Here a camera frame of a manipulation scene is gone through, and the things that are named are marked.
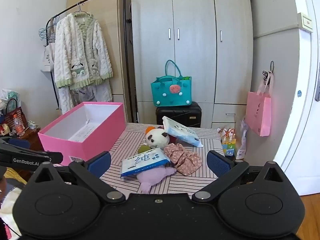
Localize wall switch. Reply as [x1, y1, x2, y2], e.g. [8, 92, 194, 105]
[297, 12, 314, 32]

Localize floral pink scrunchie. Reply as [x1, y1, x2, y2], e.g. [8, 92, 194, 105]
[164, 143, 202, 175]

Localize blue wet wipes pack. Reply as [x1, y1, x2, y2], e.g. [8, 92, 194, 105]
[120, 147, 171, 178]
[162, 116, 203, 147]

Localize plastic bag of green packs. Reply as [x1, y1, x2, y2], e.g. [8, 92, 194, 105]
[0, 88, 20, 105]

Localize white fluffy pajama jacket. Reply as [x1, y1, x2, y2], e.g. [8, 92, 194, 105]
[54, 12, 113, 89]

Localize striped tablecloth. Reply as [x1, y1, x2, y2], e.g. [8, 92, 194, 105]
[54, 122, 225, 197]

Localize pink cardboard box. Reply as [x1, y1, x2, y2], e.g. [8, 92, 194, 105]
[37, 102, 126, 166]

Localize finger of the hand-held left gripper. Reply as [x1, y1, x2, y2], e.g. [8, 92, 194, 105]
[0, 136, 31, 152]
[0, 149, 63, 167]

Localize wooden nightstand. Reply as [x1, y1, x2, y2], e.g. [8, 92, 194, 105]
[15, 127, 45, 152]

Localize grey wardrobe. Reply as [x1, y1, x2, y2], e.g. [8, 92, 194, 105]
[130, 0, 254, 130]

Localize plastic drink bottle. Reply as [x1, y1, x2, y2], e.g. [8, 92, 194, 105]
[13, 114, 24, 136]

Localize white panda plush toy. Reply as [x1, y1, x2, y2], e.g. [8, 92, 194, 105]
[144, 127, 170, 150]

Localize white tote bag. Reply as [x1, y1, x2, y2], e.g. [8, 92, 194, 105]
[40, 17, 57, 72]

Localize printed paper sheet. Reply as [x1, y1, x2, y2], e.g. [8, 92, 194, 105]
[67, 124, 92, 142]

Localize pink shopping bag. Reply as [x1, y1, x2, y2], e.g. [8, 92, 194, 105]
[245, 71, 274, 137]

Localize blue wire hanger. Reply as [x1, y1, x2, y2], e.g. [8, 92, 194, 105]
[39, 27, 50, 41]

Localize beige wooden wardrobe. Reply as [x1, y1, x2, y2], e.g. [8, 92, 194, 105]
[66, 0, 133, 123]

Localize black clothes rack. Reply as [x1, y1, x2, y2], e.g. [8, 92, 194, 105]
[46, 0, 137, 123]

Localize black suitcase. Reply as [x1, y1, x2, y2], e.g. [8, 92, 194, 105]
[155, 102, 202, 128]

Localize clear plastic bag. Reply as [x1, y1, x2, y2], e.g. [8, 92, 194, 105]
[236, 116, 249, 160]

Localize teal felt handbag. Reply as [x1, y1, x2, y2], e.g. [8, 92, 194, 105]
[150, 60, 192, 106]

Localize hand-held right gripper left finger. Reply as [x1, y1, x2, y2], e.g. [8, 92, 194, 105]
[27, 151, 127, 204]

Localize colourful gift box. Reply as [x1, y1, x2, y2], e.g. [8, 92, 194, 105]
[217, 127, 238, 157]

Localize black cord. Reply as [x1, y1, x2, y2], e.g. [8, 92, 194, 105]
[262, 61, 275, 85]

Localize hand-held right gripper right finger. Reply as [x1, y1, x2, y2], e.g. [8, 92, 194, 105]
[191, 150, 290, 204]

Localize purple plush toy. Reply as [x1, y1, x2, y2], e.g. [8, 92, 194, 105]
[136, 166, 177, 194]

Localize white door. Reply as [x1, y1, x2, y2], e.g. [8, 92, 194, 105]
[272, 0, 320, 197]

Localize white fluffy pajama pants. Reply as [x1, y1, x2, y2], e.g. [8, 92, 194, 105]
[58, 81, 113, 114]

